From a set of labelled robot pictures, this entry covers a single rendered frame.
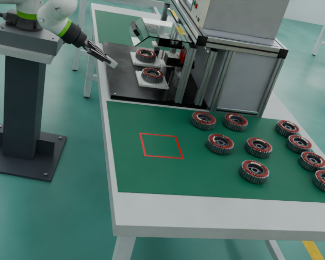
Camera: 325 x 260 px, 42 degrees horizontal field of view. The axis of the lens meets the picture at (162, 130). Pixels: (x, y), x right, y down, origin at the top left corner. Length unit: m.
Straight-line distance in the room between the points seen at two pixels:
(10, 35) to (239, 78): 1.16
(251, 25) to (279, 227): 0.96
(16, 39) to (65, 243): 1.06
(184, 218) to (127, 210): 0.19
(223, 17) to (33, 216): 1.40
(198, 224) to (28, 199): 1.29
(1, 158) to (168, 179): 1.42
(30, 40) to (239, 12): 1.04
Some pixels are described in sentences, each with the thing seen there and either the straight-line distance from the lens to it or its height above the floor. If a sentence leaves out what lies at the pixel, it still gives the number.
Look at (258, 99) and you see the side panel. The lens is 2.11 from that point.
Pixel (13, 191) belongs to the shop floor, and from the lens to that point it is 2.51.
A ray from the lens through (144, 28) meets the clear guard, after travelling 1.94.
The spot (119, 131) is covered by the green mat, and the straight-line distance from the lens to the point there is 1.72.
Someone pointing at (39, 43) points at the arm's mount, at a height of 0.80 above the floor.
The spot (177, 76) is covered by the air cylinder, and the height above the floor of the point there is 0.82.
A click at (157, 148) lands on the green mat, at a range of 1.67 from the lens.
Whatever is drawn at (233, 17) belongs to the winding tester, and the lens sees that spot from 1.99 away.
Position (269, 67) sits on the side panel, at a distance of 2.05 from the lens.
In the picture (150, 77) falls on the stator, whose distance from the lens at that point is 2.07.
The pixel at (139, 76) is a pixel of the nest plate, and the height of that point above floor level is 0.78.
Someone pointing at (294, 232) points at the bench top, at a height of 0.74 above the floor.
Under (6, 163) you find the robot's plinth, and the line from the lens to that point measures 2.67.
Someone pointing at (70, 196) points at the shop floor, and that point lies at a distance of 2.50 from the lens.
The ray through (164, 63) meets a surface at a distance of 2.09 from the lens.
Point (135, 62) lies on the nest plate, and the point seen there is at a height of 0.78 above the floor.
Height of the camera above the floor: 1.67
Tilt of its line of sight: 31 degrees down
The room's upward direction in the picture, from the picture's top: 15 degrees clockwise
